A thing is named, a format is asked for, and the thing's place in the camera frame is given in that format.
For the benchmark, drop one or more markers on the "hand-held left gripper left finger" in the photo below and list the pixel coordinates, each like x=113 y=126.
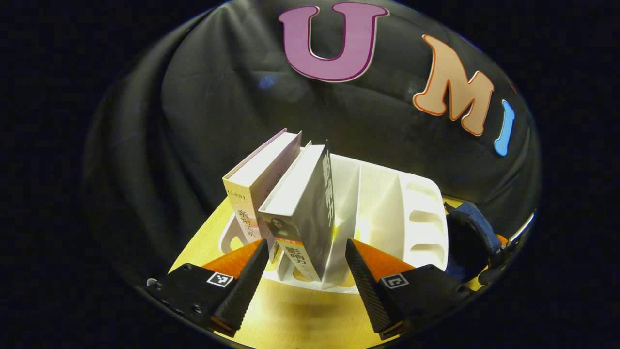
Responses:
x=247 y=286

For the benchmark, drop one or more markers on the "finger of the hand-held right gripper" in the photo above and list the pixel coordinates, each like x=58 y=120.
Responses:
x=503 y=241

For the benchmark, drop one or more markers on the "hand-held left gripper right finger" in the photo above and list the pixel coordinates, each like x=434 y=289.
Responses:
x=368 y=291

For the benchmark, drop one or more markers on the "blue schoolbag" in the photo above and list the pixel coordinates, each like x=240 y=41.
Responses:
x=477 y=218

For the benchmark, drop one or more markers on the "white plastic bookshelf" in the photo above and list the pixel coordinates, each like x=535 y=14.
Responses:
x=378 y=208

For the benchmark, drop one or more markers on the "dark grey book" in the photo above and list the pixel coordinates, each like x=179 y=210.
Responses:
x=310 y=218

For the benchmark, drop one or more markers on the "pink cream book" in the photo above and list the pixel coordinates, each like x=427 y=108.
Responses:
x=261 y=169

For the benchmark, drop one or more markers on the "black backdrop cloth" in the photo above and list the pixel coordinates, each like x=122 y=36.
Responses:
x=218 y=97

